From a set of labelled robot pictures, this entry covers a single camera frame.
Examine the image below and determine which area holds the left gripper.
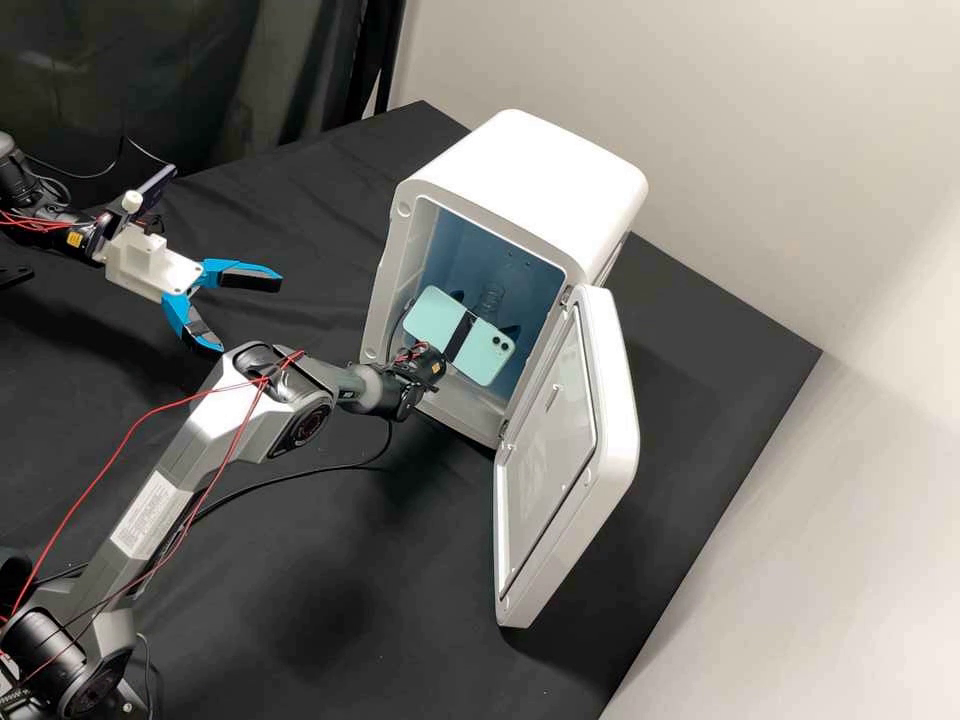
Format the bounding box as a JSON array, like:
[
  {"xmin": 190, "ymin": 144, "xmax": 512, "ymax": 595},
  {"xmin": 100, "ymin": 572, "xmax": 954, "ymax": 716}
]
[{"xmin": 103, "ymin": 227, "xmax": 285, "ymax": 355}]

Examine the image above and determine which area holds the clear flask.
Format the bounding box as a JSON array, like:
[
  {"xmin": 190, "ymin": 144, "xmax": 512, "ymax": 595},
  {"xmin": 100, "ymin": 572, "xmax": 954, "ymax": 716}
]
[{"xmin": 472, "ymin": 278, "xmax": 519, "ymax": 319}]

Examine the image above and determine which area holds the white incubator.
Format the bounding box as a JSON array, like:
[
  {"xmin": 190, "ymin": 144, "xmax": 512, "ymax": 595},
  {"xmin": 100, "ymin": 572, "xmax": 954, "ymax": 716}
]
[{"xmin": 358, "ymin": 108, "xmax": 649, "ymax": 453}]

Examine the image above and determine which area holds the incubator door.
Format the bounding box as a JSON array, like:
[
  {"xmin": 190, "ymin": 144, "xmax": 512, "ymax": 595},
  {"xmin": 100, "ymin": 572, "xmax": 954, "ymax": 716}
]
[{"xmin": 491, "ymin": 283, "xmax": 642, "ymax": 630}]

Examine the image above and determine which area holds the left wrist camera phone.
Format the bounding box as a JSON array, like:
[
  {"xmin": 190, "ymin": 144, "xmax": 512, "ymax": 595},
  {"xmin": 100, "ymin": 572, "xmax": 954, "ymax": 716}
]
[{"xmin": 110, "ymin": 162, "xmax": 180, "ymax": 228}]

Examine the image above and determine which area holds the wrist camera phone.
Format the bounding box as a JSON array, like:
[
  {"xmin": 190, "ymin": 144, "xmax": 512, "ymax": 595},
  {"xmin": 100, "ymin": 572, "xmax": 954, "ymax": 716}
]
[
  {"xmin": 110, "ymin": 162, "xmax": 180, "ymax": 228},
  {"xmin": 402, "ymin": 283, "xmax": 528, "ymax": 389}
]

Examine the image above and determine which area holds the black cable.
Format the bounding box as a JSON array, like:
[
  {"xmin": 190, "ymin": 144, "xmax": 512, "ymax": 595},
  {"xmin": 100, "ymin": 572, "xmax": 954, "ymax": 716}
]
[{"xmin": 178, "ymin": 419, "xmax": 396, "ymax": 543}]

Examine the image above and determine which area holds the right wrist camera phone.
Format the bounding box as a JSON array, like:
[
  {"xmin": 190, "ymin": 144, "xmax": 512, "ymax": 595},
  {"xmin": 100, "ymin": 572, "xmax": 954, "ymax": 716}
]
[{"xmin": 402, "ymin": 283, "xmax": 528, "ymax": 389}]

